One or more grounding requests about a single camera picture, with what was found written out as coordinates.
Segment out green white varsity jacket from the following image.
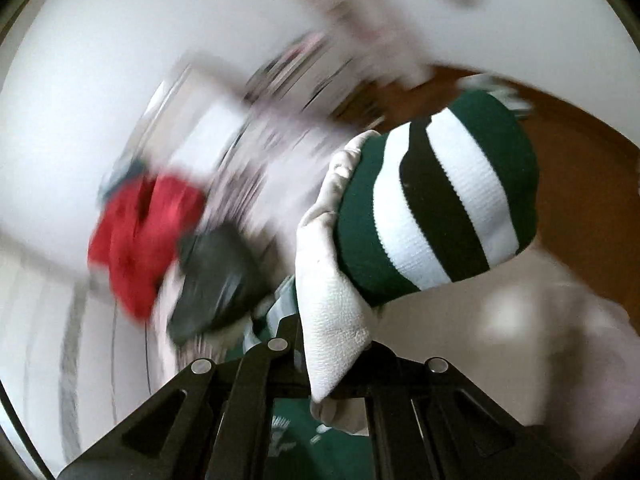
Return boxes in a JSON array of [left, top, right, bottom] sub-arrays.
[[224, 88, 542, 480]]

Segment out black leather garment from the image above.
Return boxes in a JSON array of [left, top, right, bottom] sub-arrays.
[[167, 223, 272, 347]]

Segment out floral purple bed blanket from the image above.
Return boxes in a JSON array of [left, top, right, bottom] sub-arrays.
[[150, 114, 362, 391]]

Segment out pink floral curtain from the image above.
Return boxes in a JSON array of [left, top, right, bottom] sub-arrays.
[[304, 0, 474, 89]]

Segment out red quilted comforter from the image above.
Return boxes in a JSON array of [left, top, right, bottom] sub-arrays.
[[87, 174, 206, 323]]

